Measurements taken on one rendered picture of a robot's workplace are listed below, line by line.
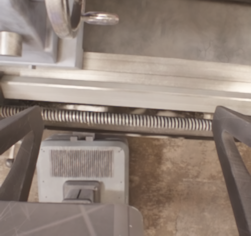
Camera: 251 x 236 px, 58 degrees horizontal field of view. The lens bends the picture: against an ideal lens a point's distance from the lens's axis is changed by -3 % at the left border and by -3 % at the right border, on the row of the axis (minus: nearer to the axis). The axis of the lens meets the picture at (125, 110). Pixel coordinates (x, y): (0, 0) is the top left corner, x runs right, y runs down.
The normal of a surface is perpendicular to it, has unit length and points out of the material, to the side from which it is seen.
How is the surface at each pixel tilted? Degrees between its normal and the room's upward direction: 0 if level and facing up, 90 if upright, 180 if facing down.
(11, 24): 76
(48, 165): 0
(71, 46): 0
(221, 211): 0
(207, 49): 13
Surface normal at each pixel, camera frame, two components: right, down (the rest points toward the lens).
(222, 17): -0.38, 0.14
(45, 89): -0.03, 0.66
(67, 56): 0.02, 0.10
